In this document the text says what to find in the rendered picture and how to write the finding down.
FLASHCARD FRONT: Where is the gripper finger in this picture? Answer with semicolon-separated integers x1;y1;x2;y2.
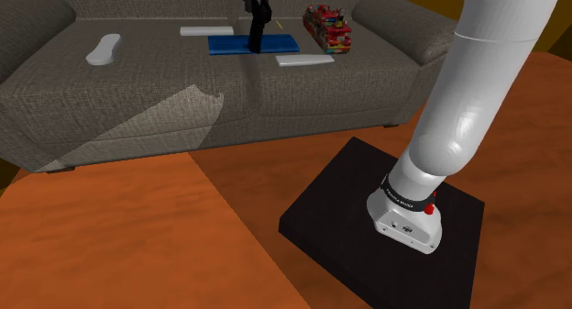
235;0;263;55
260;0;276;30

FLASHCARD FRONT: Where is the blue flat book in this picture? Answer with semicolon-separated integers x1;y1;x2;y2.
207;33;301;57

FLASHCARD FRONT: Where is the white flat rectangular bar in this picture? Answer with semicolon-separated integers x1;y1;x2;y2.
180;26;236;37

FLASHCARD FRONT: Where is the white tapered flat bar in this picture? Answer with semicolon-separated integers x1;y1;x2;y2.
275;53;336;68

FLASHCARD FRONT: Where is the red colourful toy box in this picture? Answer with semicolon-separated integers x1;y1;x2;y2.
302;4;354;56

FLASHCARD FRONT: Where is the grey fabric sofa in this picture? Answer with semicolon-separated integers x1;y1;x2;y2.
0;0;457;174

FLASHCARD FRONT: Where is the curved white remote control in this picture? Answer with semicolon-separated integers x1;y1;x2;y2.
85;33;123;67

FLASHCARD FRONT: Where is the black robot stand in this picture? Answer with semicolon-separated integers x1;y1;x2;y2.
278;137;487;309

